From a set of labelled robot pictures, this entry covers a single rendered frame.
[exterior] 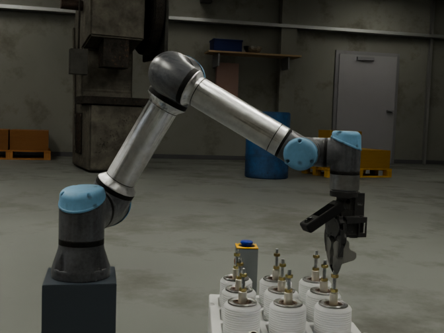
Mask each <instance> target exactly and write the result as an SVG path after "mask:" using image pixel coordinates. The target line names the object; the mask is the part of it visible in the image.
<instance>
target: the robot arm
mask: <svg viewBox="0 0 444 333"><path fill-rule="evenodd" d="M148 76H149V82H150V84H151V86H150V87H149V89H148V93H149V100H148V102H147V104H146V105H145V107H144V109H143V111H142V112H141V114H140V116H139V117H138V119H137V121H136V123H135V124H134V126H133V127H132V129H131V131H130V133H129V135H128V136H127V138H126V140H125V141H124V143H123V145H122V146H121V148H120V150H119V151H118V154H117V155H116V157H115V158H114V160H113V161H112V164H111V165H110V167H109V169H108V170H107V171H106V172H102V173H100V174H99V175H98V176H97V178H96V180H95V182H94V183H93V184H78V185H76V186H75V185H73V186H68V187H66V188H64V189H63V190H62V191H61V192H60V194H59V201H58V208H59V235H58V249H57V252H56V255H55V258H54V261H53V264H52V268H51V278H52V279H54V280H57V281H62V282H67V283H88V282H94V281H100V280H104V279H106V278H108V277H110V264H109V261H108V257H107V255H106V251H105V248H104V229H105V228H107V227H111V226H115V225H117V224H118V223H120V222H121V221H123V220H124V219H125V218H126V217H127V215H128V213H129V212H130V209H131V201H132V199H133V197H134V196H135V190H134V186H135V183H136V182H137V180H138V179H139V177H140V176H141V173H142V172H143V170H144V169H145V167H146V166H147V163H148V162H149V160H150V159H151V157H152V156H153V153H154V152H155V150H156V149H157V147H158V146H159V143H160V142H161V140H162V139H163V137H164V136H165V133H166V132H167V130H168V129H169V127H170V125H171V123H172V122H173V120H174V119H175V117H176V115H177V114H181V113H184V112H185V111H186V109H187V108H188V106H189V105H191V106H193V107H194V108H196V109H198V110H199V111H201V112H203V113H204V114H206V115H208V116H209V117H211V118H213V119H214V120H216V121H218V122H219V123H221V124H223V125H224V126H226V127H228V128H229V129H231V130H233V131H234V132H236V133H238V134H239V135H241V136H243V137H244V138H246V139H247V140H249V141H251V142H253V143H255V144H256V145H258V146H259V147H261V148H263V149H265V150H266V151H268V152H269V153H271V154H273V155H275V156H276V157H277V158H279V159H281V160H283V161H284V163H285V164H287V165H288V166H289V167H291V168H292V169H294V170H307V169H309V168H311V167H330V186H329V188H330V189H331V190H330V196H334V197H336V200H332V201H331V202H330V203H328V204H327V205H325V206H324V207H322V208H321V209H319V210H318V211H316V212H315V213H313V214H312V215H311V216H309V217H308V218H306V219H305V220H303V221H302V222H300V226H301V228H302V230H304V231H306V232H309V233H312V232H313V231H315V230H317V229H318V228H319V227H321V226H322V225H324V224H325V231H324V243H325V249H326V255H327V259H328V263H329V266H330V269H331V270H332V272H333V270H334V272H335V274H338V273H339V271H340V268H341V265H342V264H344V263H346V262H351V261H353V260H355V259H356V253H355V252H354V251H352V250H350V243H349V241H348V240H347V237H349V238H357V237H366V234H367V217H365V216H364V205H365V193H361V192H357V191H358V190H359V178H360V175H359V173H360V162H361V151H362V149H361V134H360V133H359V132H358V131H333V132H332V135H331V137H329V138H322V137H304V136H302V135H301V134H299V133H297V132H296V131H293V130H292V129H290V128H289V127H287V126H285V125H283V124H282V123H280V122H278V121H277V120H275V119H273V118H271V117H270V116H268V115H267V114H265V113H263V112H261V111H260V110H258V109H256V108H255V107H253V106H251V105H249V104H248V103H246V102H245V101H243V100H241V99H239V98H238V97H236V96H235V95H233V94H231V93H229V92H228V91H226V90H224V89H222V88H221V87H219V86H217V85H216V84H214V83H212V82H211V81H209V80H207V79H206V78H205V72H204V69H203V67H202V66H201V65H200V64H199V63H198V62H197V61H196V60H195V59H194V58H192V57H190V56H188V55H183V54H181V53H179V52H174V51H167V52H163V53H161V54H159V55H157V56H156V57H155V58H154V59H153V60H152V62H151V64H150V66H149V71H148ZM364 223H365V232H363V226H364Z"/></svg>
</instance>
